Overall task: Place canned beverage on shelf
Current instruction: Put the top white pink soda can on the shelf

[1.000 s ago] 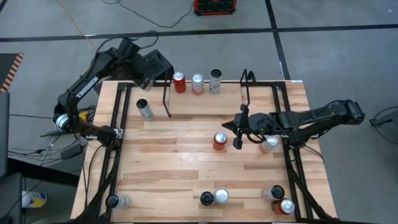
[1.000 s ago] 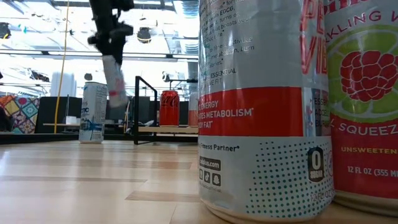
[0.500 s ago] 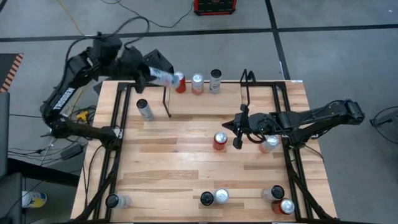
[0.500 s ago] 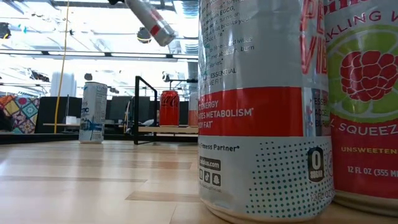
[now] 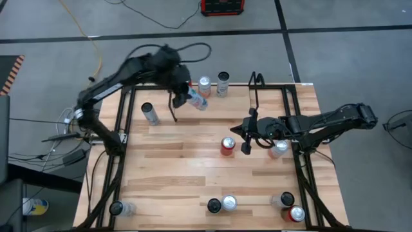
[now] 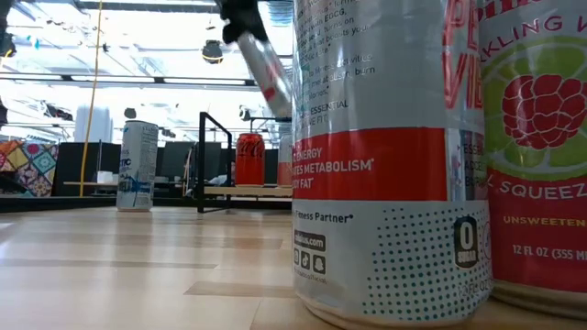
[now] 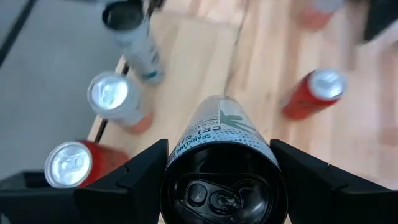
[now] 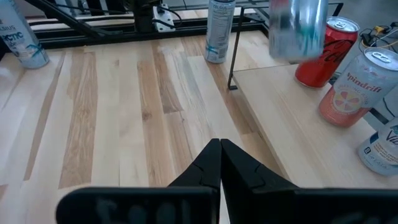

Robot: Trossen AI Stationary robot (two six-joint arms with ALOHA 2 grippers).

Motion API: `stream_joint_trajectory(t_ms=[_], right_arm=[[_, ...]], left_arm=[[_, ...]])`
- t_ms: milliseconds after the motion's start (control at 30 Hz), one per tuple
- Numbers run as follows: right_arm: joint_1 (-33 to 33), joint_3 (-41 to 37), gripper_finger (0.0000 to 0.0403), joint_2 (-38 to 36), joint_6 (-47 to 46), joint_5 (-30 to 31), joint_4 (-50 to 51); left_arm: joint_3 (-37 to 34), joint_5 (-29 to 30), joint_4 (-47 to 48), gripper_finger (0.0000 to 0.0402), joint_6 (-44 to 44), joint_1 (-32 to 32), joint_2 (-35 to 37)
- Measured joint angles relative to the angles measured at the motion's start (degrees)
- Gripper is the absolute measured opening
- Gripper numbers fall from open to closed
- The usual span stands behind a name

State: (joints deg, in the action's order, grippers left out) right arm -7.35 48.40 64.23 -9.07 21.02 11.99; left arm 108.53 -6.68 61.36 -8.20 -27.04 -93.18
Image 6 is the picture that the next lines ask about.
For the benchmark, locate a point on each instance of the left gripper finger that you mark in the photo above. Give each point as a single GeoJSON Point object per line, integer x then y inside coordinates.
{"type": "Point", "coordinates": [247, 26]}

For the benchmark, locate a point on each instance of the red Coca-Cola can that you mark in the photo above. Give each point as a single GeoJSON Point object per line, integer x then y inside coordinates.
{"type": "Point", "coordinates": [250, 160]}

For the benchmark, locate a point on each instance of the white red-band Celsius can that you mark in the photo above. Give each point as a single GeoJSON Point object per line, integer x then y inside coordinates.
{"type": "Point", "coordinates": [376, 165]}

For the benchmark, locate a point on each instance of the raspberry lime Spindrift can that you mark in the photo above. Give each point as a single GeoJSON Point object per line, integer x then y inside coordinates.
{"type": "Point", "coordinates": [541, 206]}

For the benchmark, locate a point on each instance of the black dome ceiling fixture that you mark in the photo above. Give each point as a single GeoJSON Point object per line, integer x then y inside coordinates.
{"type": "Point", "coordinates": [212, 52]}

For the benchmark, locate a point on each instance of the white blue Celsius can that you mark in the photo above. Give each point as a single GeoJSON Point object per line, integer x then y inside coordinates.
{"type": "Point", "coordinates": [137, 160]}

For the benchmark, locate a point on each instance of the white pillar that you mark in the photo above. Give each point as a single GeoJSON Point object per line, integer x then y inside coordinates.
{"type": "Point", "coordinates": [103, 126]}

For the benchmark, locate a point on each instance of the small white box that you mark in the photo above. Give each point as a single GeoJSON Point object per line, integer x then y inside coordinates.
{"type": "Point", "coordinates": [104, 177]}

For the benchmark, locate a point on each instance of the black office partition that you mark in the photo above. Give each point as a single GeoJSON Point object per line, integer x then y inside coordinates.
{"type": "Point", "coordinates": [69, 160]}

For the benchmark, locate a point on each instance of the colourful patterned tapestry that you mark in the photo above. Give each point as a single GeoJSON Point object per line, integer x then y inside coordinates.
{"type": "Point", "coordinates": [27, 165]}

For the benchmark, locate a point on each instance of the wooden shelf with black frame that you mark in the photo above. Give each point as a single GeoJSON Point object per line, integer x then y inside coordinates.
{"type": "Point", "coordinates": [220, 191]}

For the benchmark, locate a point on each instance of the black aluminium table frame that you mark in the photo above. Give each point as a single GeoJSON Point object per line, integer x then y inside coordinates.
{"type": "Point", "coordinates": [69, 202]}

